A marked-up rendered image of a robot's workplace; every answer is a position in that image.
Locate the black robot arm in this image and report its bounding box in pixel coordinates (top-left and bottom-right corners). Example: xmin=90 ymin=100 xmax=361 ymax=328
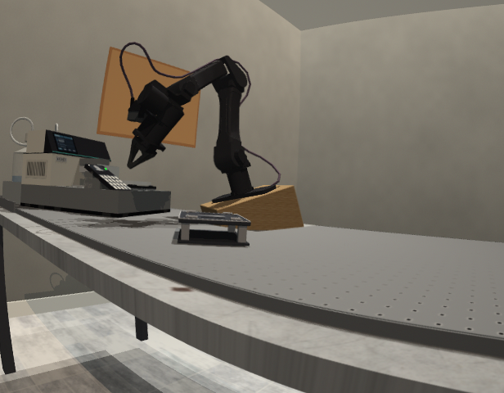
xmin=127 ymin=56 xmax=277 ymax=203

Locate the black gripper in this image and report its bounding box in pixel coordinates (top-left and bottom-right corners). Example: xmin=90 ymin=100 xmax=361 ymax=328
xmin=127 ymin=116 xmax=172 ymax=169

